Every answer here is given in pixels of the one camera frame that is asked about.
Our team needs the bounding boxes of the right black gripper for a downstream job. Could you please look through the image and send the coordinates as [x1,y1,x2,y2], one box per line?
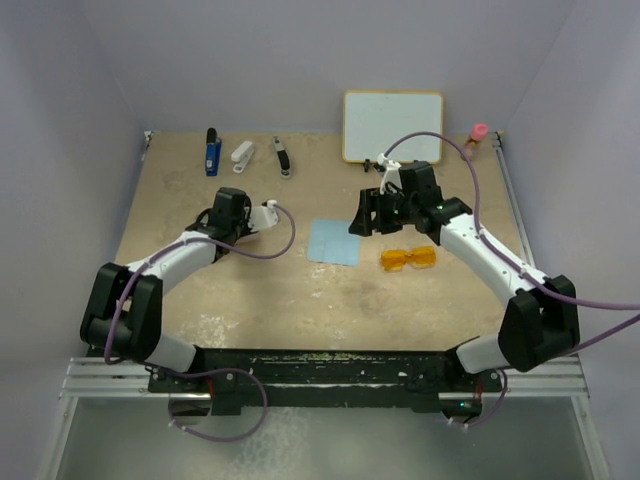
[350,187,419,236]

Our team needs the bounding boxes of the blue cleaning cloth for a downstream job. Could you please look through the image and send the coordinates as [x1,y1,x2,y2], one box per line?
[307,219,360,267]

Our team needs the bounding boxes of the pink glasses case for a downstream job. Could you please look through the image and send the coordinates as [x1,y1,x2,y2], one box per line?
[235,232,260,247]

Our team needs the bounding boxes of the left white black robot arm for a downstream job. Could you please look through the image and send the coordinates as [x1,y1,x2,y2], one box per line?
[80,187,277,392]

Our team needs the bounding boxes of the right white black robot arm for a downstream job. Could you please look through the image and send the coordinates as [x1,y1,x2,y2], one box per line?
[349,157,580,391]

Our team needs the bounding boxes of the orange sunglasses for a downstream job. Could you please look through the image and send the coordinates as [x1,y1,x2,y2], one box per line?
[380,246,437,272]

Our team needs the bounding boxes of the white stapler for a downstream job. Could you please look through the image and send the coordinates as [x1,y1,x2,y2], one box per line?
[231,141,255,174]

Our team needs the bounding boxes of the blue black stapler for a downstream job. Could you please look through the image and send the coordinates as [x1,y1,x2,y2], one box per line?
[205,127,222,176]

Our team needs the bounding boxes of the small whiteboard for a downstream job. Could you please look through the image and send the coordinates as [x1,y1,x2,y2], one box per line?
[342,90,444,163]

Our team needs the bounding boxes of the pink capped small bottle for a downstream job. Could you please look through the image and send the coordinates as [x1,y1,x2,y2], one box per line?
[463,123,489,160]

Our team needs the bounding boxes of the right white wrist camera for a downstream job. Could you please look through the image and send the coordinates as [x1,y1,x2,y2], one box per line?
[374,153,402,195]

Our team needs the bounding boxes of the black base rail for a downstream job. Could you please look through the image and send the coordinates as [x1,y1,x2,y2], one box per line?
[149,348,502,415]

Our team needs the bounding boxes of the aluminium frame rail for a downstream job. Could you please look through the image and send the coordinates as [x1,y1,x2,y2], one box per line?
[59,129,611,480]

